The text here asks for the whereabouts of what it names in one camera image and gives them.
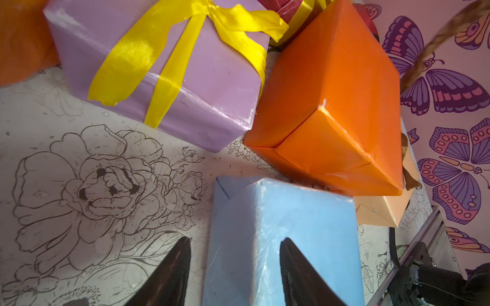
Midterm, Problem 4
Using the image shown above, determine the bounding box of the dark red gift box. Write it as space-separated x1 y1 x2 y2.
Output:
258 0 380 48

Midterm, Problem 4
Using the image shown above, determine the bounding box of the small orange gift box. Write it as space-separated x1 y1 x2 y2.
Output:
1 0 59 87

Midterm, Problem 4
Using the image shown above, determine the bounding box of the yellow ribbon on red box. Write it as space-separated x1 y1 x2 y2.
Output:
270 0 332 47

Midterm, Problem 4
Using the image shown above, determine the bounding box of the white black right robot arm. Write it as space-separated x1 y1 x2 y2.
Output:
388 242 489 305

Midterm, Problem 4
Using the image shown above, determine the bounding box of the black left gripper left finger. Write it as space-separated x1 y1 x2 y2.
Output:
125 237 191 306

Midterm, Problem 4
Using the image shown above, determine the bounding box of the light blue gift box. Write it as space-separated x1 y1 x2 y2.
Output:
202 176 364 305

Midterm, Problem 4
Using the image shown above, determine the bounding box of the peach gift box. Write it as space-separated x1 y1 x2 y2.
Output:
353 133 422 228

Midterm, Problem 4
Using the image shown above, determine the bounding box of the lilac gift box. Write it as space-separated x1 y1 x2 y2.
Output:
44 1 281 152

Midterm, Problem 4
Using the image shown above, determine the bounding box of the brown ribbon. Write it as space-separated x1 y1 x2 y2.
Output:
400 0 489 94

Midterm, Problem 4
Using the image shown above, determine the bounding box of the yellow ribbon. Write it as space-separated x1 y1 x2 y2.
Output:
88 1 289 128
270 0 332 47

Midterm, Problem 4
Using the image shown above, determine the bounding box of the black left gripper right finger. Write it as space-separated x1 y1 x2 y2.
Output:
279 238 345 306

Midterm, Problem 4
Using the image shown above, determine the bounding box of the aluminium front rail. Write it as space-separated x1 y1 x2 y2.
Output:
367 209 472 305

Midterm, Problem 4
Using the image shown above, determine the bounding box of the large orange gift box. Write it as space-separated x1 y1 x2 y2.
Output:
244 1 404 196

